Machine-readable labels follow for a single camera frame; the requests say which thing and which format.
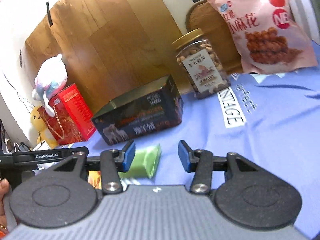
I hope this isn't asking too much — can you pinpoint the pastel plush toy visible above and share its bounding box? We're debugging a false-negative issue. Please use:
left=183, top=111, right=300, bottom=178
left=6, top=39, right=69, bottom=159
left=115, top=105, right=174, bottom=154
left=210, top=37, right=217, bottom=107
left=31, top=53, right=68, bottom=117

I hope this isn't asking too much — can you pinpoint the yellow plush toy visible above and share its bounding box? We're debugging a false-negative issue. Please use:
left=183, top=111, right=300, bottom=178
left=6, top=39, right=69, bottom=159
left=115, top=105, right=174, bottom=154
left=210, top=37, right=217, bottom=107
left=30, top=106, right=58, bottom=148

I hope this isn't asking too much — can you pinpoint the left hand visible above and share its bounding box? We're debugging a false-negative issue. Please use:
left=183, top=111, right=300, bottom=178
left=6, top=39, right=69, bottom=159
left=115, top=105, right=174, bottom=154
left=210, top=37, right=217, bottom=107
left=0, top=179, right=18, bottom=239

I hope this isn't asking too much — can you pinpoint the orange snack packet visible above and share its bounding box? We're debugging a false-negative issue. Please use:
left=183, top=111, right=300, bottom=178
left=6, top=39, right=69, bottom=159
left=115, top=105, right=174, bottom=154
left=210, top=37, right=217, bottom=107
left=88, top=171, right=102, bottom=190

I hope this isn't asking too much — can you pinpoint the wood grain backdrop sheet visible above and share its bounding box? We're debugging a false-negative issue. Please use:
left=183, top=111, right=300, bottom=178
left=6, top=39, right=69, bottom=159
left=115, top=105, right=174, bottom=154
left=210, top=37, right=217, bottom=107
left=22, top=0, right=191, bottom=112

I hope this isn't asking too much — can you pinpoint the black tape strip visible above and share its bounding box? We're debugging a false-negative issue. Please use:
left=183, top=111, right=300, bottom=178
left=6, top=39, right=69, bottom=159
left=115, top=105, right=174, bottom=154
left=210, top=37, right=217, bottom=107
left=46, top=1, right=53, bottom=27

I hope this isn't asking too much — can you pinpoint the green snack packet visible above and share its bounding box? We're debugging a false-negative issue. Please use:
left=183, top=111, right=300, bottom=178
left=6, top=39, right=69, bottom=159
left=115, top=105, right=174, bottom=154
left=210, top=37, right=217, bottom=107
left=118, top=144, right=162, bottom=179

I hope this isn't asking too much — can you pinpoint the nut jar gold lid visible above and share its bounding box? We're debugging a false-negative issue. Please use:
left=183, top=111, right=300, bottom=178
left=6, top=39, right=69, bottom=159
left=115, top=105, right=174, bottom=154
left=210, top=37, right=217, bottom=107
left=171, top=28, right=231, bottom=100

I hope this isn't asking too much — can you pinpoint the dark open snack box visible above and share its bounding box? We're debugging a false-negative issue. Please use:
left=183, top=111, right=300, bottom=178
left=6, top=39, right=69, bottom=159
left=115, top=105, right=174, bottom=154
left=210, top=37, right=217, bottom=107
left=92, top=75, right=183, bottom=145

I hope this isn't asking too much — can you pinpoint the pink snack bag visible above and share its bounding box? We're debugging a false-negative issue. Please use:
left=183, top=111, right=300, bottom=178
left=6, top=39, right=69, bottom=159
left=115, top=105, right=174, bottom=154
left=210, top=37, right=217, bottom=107
left=207, top=0, right=317, bottom=74

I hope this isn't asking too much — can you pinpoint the red gift box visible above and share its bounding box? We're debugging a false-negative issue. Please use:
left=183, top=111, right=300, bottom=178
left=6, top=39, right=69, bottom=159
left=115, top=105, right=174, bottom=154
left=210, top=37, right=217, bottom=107
left=38, top=83, right=96, bottom=145

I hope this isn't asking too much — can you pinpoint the round wooden tray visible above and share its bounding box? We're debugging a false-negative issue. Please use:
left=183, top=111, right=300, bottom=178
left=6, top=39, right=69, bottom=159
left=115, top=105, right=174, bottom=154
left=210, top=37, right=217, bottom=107
left=185, top=0, right=243, bottom=74

